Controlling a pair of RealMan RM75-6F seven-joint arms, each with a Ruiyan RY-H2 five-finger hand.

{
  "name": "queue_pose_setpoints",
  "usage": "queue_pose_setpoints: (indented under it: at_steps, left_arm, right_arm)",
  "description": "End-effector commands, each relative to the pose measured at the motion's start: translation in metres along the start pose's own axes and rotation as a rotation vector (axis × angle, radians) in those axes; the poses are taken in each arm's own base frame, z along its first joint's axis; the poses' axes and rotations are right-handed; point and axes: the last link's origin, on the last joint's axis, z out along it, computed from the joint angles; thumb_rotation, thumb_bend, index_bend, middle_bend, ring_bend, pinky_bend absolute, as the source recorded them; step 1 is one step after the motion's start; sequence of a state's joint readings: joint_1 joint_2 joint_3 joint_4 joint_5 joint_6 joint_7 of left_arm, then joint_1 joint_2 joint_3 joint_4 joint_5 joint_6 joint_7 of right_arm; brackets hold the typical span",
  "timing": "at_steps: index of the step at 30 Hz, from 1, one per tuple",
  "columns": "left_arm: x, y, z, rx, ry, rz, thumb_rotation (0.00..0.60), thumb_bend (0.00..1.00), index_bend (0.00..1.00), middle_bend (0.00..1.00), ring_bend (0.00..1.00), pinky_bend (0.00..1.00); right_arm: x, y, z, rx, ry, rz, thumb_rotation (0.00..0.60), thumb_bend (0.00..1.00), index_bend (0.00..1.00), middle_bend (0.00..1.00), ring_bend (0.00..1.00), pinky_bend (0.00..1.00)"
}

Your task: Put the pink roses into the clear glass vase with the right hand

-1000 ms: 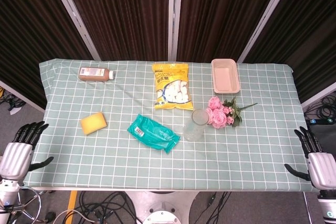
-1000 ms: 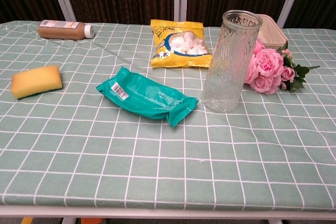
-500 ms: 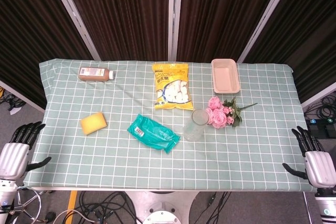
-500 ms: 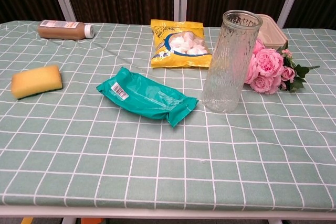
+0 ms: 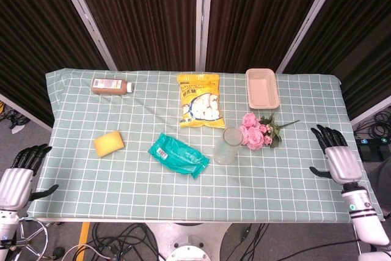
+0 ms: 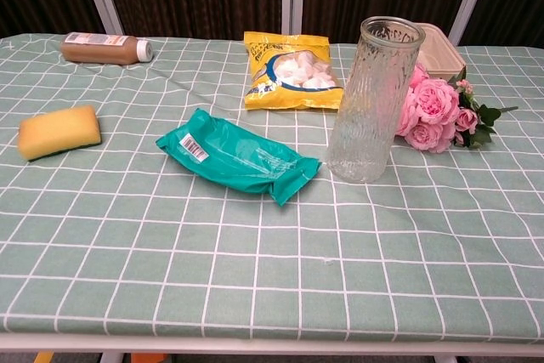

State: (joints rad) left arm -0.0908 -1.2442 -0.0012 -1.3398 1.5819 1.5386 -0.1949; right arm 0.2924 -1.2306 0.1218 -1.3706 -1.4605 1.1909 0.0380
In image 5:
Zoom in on teal wet wipes pack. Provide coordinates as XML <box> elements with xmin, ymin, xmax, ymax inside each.
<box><xmin>147</xmin><ymin>132</ymin><xmax>211</xmax><ymax>180</ymax></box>

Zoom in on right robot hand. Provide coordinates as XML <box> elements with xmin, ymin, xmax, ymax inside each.
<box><xmin>309</xmin><ymin>124</ymin><xmax>363</xmax><ymax>185</ymax></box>

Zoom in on beige rectangular tray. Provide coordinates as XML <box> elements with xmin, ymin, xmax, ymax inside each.
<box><xmin>245</xmin><ymin>68</ymin><xmax>280</xmax><ymax>110</ymax></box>

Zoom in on black pedal box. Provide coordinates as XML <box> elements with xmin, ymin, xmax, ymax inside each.
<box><xmin>356</xmin><ymin>137</ymin><xmax>391</xmax><ymax>161</ymax></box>

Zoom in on yellow sponge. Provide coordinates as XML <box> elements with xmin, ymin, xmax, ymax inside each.
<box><xmin>93</xmin><ymin>130</ymin><xmax>126</xmax><ymax>158</ymax></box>

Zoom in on black floor cables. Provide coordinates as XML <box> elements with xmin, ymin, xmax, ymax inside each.
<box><xmin>60</xmin><ymin>222</ymin><xmax>163</xmax><ymax>261</ymax></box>

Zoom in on chrome stool base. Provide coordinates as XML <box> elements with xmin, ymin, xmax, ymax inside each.
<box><xmin>12</xmin><ymin>216</ymin><xmax>57</xmax><ymax>261</ymax></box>

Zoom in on yellow marshmallow bag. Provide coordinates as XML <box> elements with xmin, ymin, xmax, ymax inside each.
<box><xmin>177</xmin><ymin>72</ymin><xmax>226</xmax><ymax>130</ymax></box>

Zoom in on brown drink bottle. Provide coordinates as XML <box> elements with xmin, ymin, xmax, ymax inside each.
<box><xmin>90</xmin><ymin>78</ymin><xmax>135</xmax><ymax>96</ymax></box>

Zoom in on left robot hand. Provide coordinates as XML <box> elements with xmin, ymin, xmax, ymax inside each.
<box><xmin>0</xmin><ymin>143</ymin><xmax>59</xmax><ymax>210</ymax></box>

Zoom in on green checkered tablecloth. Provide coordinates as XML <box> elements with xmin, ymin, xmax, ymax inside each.
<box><xmin>26</xmin><ymin>68</ymin><xmax>385</xmax><ymax>224</ymax></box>

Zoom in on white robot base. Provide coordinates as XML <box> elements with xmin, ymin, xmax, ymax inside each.
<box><xmin>143</xmin><ymin>221</ymin><xmax>236</xmax><ymax>261</ymax></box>

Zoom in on dark folding screen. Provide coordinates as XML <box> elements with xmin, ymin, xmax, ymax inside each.
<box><xmin>0</xmin><ymin>0</ymin><xmax>391</xmax><ymax>127</ymax></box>

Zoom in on yellow floor tape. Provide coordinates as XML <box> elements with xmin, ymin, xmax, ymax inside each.
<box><xmin>78</xmin><ymin>222</ymin><xmax>91</xmax><ymax>251</ymax></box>

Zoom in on clear glass cup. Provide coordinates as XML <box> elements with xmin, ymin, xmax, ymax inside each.
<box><xmin>213</xmin><ymin>127</ymin><xmax>245</xmax><ymax>165</ymax></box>

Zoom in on pink artificial flower bouquet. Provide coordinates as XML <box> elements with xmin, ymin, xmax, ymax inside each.
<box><xmin>239</xmin><ymin>112</ymin><xmax>301</xmax><ymax>151</ymax></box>

